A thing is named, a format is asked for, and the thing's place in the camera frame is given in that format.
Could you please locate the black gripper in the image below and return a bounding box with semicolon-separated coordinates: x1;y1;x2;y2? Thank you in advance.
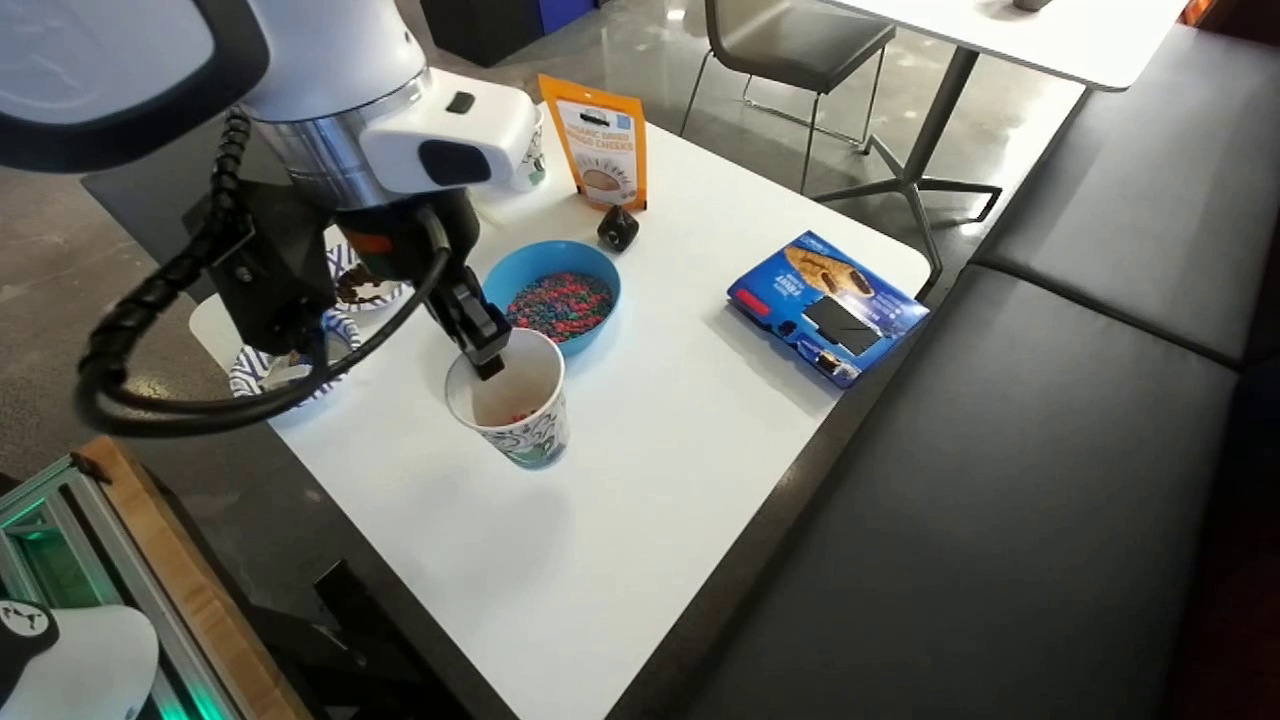
202;179;512;380

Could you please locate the white paper cup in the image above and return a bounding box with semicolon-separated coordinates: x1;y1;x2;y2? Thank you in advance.
443;327;569;469

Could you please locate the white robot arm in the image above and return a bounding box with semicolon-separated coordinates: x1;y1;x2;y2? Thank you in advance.
0;0;541;218

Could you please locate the blue bowl of candy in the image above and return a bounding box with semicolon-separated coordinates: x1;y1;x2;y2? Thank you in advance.
483;242;621;356

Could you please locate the small black round object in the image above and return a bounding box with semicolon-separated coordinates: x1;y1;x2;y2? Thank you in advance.
596;206;638;252

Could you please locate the orange snack pouch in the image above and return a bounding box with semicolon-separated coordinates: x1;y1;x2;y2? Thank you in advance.
535;77;649;214

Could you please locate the patterned plate with packet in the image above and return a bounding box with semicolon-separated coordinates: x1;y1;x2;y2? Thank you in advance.
226;311;359;398

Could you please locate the blue cookie box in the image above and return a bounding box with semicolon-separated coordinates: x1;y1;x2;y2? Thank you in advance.
728;232;926;388

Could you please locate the black chair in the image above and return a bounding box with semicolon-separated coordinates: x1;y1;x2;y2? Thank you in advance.
678;0;895;145

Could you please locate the wooden edged metal cart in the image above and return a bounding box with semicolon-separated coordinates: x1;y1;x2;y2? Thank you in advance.
0;437;311;720

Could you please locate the dark bench seat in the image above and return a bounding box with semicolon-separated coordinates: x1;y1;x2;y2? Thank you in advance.
667;27;1280;720

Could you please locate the white cafe table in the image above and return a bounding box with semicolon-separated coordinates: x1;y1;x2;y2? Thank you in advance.
841;0;1188;273

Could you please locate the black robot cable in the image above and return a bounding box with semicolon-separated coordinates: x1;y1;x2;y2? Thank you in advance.
73;111;454;441

